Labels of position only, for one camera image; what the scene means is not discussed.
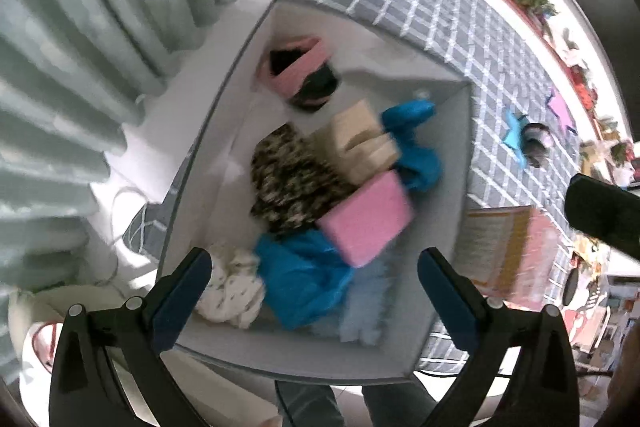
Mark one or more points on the light blue fluffy item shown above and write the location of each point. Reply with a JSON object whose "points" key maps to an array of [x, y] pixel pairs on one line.
{"points": [[362, 307]]}

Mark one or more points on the black soft item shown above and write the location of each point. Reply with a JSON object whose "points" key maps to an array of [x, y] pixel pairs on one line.
{"points": [[317, 89]]}

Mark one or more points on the pink headband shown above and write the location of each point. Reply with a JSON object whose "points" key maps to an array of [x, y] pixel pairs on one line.
{"points": [[292, 67]]}

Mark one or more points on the pink sponge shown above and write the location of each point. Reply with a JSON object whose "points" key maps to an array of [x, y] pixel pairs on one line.
{"points": [[367, 217]]}

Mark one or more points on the orange pink booklet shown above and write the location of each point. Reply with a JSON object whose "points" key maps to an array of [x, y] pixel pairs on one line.
{"points": [[510, 252]]}

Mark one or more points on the pale green curtain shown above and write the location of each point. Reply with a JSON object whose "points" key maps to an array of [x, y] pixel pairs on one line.
{"points": [[75, 57]]}

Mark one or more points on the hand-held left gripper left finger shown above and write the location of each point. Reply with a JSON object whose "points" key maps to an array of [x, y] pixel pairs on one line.
{"points": [[182, 302]]}

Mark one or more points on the white dotted scrunchie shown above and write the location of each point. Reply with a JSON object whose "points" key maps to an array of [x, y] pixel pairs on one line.
{"points": [[232, 287]]}

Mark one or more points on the person's leg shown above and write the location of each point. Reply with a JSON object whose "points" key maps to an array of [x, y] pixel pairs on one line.
{"points": [[395, 404]]}

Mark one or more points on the leopard print scrunchie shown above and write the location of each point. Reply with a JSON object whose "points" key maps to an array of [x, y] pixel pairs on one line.
{"points": [[295, 177]]}

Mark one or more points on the grey fabric storage box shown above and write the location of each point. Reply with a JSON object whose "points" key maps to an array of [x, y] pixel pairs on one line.
{"points": [[240, 117]]}

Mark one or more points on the purple brown knitted item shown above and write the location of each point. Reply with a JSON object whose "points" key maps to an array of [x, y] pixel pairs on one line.
{"points": [[536, 146]]}

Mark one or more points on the beige sock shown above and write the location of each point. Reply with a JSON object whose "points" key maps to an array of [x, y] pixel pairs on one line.
{"points": [[360, 142]]}

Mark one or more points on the grey checked rug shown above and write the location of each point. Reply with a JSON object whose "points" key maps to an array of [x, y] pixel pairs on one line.
{"points": [[500, 57]]}

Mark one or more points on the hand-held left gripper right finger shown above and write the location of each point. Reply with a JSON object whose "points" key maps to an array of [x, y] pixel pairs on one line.
{"points": [[450, 302]]}

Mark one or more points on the blue fluffy cloth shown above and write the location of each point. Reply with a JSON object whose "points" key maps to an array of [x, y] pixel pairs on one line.
{"points": [[300, 277], [415, 147]]}

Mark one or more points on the white round bin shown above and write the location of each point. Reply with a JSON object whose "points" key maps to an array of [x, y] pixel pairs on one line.
{"points": [[35, 357]]}

